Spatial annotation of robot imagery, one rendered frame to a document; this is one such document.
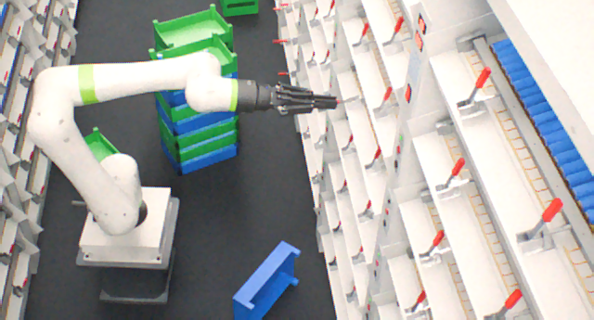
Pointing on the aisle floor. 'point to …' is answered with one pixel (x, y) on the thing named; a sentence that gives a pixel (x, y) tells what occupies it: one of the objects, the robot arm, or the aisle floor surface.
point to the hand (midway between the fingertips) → (324, 101)
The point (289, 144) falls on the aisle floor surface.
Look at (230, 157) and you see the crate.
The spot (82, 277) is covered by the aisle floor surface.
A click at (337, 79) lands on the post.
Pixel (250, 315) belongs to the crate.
